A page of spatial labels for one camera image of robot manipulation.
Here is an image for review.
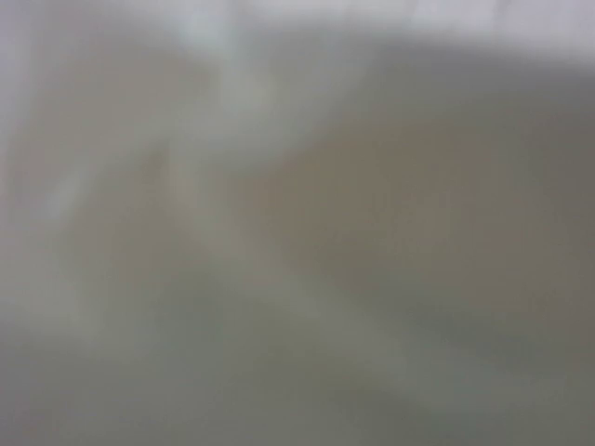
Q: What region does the white printed plastic bag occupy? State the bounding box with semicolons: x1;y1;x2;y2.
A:
1;1;594;445

